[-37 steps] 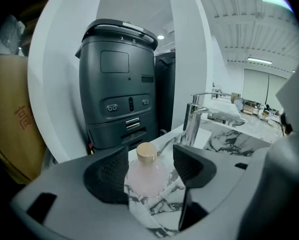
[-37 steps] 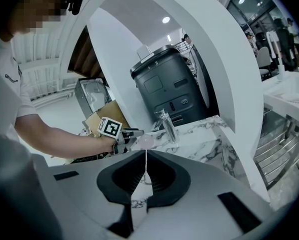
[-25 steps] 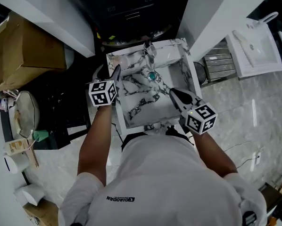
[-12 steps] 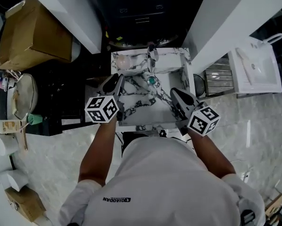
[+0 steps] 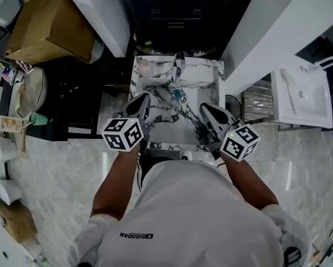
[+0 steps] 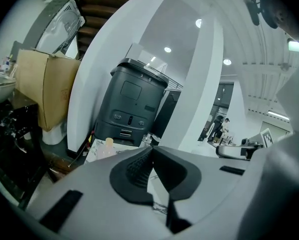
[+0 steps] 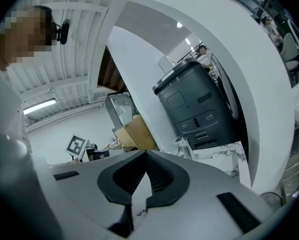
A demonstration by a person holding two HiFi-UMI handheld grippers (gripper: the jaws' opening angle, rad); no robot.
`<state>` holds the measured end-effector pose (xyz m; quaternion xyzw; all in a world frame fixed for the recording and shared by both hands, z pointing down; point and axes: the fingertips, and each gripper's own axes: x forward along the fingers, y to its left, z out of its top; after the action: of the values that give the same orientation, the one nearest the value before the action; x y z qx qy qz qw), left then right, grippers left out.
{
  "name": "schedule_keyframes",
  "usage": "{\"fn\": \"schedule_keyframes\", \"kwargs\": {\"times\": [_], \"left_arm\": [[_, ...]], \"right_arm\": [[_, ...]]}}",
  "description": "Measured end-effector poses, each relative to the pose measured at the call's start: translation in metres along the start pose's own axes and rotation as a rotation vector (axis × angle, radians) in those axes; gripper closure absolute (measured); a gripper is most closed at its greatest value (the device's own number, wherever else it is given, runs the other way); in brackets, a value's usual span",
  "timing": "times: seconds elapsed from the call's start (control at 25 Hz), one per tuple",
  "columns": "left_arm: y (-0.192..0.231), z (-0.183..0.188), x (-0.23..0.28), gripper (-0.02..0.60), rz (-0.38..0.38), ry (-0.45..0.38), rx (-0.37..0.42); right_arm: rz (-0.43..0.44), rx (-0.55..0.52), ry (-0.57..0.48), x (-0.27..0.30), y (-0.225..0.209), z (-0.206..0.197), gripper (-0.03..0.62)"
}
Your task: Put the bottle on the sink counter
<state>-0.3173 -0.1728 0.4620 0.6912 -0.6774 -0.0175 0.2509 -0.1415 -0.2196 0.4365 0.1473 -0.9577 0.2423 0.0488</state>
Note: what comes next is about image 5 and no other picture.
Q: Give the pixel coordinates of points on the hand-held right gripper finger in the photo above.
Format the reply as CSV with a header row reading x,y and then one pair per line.
x,y
220,115
209,124

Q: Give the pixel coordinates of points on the small teal plastic part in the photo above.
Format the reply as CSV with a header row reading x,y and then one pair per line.
x,y
177,94

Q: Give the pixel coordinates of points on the white ceramic fixture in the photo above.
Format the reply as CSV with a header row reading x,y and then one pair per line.
x,y
97,51

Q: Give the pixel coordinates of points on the person's left forearm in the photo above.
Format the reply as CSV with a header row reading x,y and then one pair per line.
x,y
113,185

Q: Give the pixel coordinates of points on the person's white shirt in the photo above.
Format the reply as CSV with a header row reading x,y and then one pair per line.
x,y
188,218

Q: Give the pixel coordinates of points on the chrome faucet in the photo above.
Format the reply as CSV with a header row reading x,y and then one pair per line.
x,y
180,65

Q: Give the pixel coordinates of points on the small cardboard box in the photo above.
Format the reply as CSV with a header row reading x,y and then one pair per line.
x,y
16,221

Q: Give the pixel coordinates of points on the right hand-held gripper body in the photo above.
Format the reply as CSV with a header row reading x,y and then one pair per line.
x,y
240,142

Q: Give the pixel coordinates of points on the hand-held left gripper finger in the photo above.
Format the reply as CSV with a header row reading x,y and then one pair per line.
x,y
146,110
136,106

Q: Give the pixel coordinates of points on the white ceramic wash basin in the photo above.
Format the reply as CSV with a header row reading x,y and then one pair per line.
x,y
303,99

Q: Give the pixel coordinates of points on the white rounded bin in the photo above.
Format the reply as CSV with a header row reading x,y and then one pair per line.
x,y
5,192

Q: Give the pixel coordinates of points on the black table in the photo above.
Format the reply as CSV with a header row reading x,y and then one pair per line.
x,y
72,99

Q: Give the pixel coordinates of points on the wooden spoon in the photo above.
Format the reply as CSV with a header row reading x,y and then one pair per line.
x,y
23,140

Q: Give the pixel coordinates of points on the metal slatted rack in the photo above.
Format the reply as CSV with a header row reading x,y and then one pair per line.
x,y
258,101

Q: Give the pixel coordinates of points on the pink toiletries holder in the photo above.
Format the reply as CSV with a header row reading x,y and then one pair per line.
x,y
12,72

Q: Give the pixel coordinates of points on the round beige basin bowl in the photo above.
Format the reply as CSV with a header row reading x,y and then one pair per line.
x,y
33,93

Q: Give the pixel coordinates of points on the person's right forearm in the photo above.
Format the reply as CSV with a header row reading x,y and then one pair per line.
x,y
247,182

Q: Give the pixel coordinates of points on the small beige round object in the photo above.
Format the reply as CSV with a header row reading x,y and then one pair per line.
x,y
147,67

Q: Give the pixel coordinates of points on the large cardboard box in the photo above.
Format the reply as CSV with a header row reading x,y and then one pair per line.
x,y
52,24

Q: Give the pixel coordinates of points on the black cabinet appliance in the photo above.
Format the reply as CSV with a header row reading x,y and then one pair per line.
x,y
177,4

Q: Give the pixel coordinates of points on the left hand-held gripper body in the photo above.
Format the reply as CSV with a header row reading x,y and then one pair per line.
x,y
122,135

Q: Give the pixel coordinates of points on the green cup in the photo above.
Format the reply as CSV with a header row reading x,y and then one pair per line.
x,y
39,119

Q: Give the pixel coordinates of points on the white gooseneck faucet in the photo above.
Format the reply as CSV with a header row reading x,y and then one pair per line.
x,y
328,61

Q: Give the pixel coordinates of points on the white rectangular trash can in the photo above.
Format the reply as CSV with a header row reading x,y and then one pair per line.
x,y
2,148

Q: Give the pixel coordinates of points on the person's black trousers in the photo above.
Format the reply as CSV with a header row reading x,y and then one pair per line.
x,y
152,165

